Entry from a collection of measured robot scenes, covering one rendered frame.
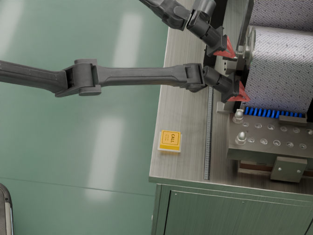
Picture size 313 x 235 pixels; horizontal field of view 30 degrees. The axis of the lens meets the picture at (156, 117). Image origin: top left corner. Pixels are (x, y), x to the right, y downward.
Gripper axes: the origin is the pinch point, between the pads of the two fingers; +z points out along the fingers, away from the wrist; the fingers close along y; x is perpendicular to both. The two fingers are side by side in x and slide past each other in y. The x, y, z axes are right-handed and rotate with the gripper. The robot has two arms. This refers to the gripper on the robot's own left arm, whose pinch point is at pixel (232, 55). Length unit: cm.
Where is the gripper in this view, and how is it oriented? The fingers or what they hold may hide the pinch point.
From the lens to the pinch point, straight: 200.8
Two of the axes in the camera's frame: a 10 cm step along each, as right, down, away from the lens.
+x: 6.9, -4.3, -5.9
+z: 7.2, 5.0, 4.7
